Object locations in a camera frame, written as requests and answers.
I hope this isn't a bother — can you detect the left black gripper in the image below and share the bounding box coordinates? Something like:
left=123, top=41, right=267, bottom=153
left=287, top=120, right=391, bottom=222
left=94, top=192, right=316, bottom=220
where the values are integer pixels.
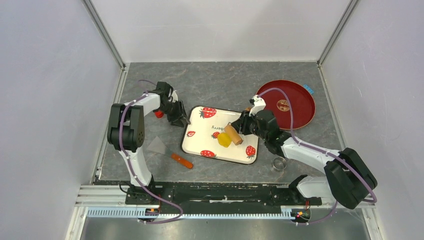
left=157, top=100, right=191, bottom=128

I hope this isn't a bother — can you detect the round metal cutter ring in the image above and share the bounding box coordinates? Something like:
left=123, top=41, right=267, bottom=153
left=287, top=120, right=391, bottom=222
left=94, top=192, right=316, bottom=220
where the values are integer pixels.
left=272, top=156, right=288, bottom=172

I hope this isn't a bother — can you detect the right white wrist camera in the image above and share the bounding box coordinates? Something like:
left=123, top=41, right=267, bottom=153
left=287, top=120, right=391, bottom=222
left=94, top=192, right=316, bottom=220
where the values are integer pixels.
left=249, top=95, right=266, bottom=116

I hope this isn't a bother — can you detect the small blue plastic piece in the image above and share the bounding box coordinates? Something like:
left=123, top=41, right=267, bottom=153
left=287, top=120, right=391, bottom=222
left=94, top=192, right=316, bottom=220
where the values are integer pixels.
left=302, top=84, right=315, bottom=96

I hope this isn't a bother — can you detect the orange handled metal scraper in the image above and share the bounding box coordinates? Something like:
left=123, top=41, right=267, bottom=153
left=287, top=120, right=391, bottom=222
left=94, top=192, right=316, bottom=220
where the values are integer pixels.
left=147, top=136, right=194, bottom=169

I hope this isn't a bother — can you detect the aluminium frame rail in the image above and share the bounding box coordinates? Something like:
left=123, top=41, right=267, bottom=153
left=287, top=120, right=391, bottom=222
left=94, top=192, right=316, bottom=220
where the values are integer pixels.
left=75, top=185, right=376, bottom=210

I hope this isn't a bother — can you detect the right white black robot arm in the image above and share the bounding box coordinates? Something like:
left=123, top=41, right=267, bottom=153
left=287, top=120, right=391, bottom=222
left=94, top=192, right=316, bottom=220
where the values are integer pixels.
left=227, top=110, right=378, bottom=210

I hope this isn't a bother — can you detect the wooden dough roller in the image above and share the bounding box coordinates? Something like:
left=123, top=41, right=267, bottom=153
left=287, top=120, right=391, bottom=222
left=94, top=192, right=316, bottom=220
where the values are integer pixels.
left=224, top=107, right=252, bottom=146

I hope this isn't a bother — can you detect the yellow dough piece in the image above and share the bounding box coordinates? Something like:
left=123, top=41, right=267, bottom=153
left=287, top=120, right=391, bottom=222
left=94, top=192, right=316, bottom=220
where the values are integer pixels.
left=217, top=132, right=232, bottom=148

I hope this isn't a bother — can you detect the small red cap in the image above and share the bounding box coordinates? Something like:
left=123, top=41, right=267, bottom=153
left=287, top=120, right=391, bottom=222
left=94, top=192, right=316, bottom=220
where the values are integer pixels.
left=154, top=110, right=165, bottom=119

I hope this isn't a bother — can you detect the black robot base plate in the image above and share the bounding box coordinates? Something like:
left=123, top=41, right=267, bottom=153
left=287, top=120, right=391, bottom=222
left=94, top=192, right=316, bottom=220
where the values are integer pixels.
left=123, top=181, right=322, bottom=215

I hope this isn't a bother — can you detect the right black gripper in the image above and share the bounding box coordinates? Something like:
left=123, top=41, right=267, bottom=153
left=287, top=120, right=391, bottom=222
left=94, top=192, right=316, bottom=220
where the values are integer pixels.
left=232, top=109, right=268, bottom=142

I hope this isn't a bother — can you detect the round red plate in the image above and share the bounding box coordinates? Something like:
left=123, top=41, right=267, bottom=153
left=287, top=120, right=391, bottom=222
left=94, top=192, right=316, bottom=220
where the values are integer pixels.
left=256, top=79, right=316, bottom=130

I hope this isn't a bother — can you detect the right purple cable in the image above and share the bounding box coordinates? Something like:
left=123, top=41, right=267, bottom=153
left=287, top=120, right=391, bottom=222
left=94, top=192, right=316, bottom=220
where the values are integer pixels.
left=256, top=87, right=379, bottom=227

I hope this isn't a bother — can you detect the white strawberry print tray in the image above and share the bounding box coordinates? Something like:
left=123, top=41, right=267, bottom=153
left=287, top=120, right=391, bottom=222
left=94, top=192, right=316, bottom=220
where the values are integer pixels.
left=181, top=105, right=259, bottom=165

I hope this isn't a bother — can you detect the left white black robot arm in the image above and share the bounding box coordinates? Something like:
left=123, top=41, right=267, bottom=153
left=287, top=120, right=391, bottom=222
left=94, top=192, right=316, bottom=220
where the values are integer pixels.
left=106, top=81, right=190, bottom=204

